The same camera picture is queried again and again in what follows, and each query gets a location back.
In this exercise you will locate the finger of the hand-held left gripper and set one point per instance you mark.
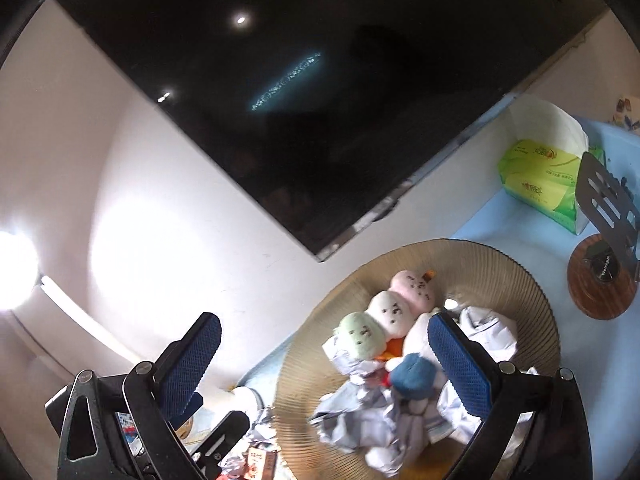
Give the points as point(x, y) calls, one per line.
point(189, 412)
point(225, 435)

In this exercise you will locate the metal stand with wooden base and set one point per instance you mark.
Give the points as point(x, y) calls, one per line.
point(600, 290)

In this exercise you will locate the three-ball dumpling plush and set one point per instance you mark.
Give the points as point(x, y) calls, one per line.
point(395, 315)

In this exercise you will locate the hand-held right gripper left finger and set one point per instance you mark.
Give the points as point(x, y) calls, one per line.
point(192, 355)

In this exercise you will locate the blue plaid cloth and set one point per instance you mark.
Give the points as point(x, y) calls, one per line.
point(425, 422)

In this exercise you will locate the white desk lamp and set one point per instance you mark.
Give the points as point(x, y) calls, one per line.
point(75, 305)

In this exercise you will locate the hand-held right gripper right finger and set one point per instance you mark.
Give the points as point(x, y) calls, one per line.
point(457, 365)

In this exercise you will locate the red snack packet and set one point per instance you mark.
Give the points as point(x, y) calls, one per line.
point(260, 465)

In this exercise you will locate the orange plush piece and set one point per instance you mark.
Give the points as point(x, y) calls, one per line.
point(392, 347)

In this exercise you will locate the green tissue pack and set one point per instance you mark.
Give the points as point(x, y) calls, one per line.
point(535, 175)

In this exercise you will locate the pile of paper balls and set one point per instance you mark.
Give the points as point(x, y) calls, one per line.
point(480, 330)

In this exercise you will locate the woven basket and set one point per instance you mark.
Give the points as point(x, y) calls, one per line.
point(530, 300)

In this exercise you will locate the white and blue bird plush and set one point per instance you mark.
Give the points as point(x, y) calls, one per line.
point(412, 375)

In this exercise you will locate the black monitor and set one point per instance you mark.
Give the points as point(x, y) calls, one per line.
point(300, 85)

